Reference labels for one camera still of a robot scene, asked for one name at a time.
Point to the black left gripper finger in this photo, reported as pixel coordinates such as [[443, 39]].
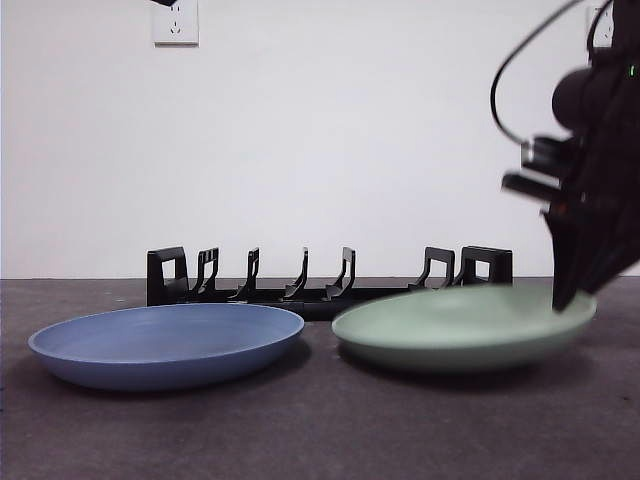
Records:
[[165, 2]]

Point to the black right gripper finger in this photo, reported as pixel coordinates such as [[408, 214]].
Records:
[[567, 250], [612, 250]]

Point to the green round plate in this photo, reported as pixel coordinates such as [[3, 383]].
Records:
[[460, 340]]

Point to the blue round plate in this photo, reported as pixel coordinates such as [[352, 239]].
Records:
[[165, 350]]

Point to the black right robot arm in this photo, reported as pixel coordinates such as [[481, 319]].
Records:
[[605, 110]]

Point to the black plastic plate rack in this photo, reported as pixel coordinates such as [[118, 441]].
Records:
[[320, 307]]

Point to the white wall socket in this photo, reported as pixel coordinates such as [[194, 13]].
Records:
[[602, 30], [176, 30]]

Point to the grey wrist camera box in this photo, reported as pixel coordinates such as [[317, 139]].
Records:
[[532, 185]]

